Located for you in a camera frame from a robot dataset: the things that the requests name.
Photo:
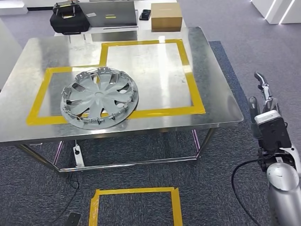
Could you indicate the white display block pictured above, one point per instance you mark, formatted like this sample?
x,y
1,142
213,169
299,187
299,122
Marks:
x,y
274,11

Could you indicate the yellow floor tape square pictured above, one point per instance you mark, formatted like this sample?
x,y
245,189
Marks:
x,y
136,191

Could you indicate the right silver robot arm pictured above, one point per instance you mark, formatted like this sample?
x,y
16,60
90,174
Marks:
x,y
284,193

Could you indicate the white table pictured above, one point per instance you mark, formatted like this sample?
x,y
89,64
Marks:
x,y
144,25

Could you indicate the brown cardboard box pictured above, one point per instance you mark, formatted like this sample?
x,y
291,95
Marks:
x,y
166,17

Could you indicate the black smartphone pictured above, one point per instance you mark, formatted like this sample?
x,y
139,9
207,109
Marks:
x,y
145,14

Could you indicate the grey wheel hubcap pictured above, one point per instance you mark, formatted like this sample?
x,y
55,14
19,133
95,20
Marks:
x,y
99,99

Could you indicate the steel workbench table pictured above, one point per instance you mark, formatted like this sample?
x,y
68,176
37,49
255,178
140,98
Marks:
x,y
152,71

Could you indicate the white power strip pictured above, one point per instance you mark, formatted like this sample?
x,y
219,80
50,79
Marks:
x,y
78,156

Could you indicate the grey laptop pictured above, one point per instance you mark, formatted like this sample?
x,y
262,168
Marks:
x,y
108,12

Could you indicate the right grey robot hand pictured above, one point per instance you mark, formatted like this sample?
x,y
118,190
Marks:
x,y
265,90

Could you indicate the black carry bag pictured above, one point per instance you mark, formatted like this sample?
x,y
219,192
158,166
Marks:
x,y
69,21

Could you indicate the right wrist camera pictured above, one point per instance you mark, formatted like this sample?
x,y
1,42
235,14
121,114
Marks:
x,y
272,134

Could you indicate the white low block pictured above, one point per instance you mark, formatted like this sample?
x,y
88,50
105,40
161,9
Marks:
x,y
11,7

